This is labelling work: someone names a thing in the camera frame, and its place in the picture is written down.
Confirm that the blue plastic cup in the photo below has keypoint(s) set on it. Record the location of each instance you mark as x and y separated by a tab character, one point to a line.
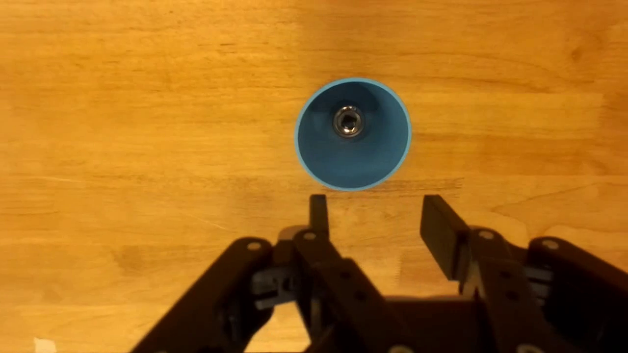
366	159

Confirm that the small round metal thing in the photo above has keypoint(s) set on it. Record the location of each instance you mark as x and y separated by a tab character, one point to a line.
348	122

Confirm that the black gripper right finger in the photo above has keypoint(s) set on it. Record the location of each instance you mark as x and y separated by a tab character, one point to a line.
501	275

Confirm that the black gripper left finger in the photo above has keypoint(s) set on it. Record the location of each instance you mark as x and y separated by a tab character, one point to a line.
326	275

